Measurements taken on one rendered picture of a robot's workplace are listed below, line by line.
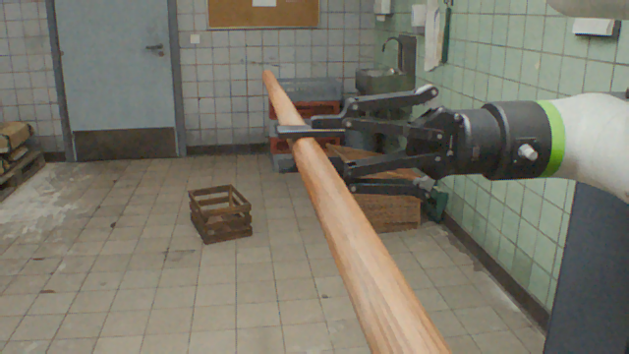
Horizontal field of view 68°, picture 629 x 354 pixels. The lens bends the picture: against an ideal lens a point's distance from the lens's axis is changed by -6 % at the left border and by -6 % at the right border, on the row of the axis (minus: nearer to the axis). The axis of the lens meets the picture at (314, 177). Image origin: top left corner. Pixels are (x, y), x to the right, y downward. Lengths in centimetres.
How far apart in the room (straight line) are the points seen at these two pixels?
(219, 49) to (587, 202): 410
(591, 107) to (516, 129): 10
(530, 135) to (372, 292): 37
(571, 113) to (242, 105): 431
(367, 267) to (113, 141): 476
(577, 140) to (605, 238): 34
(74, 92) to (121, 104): 44
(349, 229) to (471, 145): 28
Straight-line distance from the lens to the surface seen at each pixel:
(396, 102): 53
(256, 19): 470
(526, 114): 58
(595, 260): 94
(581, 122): 61
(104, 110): 493
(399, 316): 21
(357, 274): 25
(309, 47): 477
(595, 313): 96
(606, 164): 57
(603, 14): 89
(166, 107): 481
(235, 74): 475
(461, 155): 56
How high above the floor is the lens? 132
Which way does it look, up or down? 18 degrees down
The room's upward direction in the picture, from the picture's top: straight up
